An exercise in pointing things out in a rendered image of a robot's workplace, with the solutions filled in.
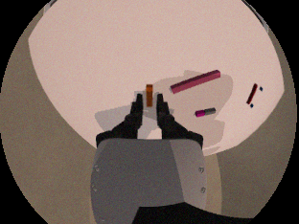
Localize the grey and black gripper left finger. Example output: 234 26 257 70
96 94 143 147

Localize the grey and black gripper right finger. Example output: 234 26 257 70
156 94 203 149

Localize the pink rod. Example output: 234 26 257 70
171 70 220 94

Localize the grey rod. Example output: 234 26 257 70
204 107 217 116

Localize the orange rod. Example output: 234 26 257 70
146 84 153 107

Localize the red rod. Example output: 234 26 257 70
247 83 258 104

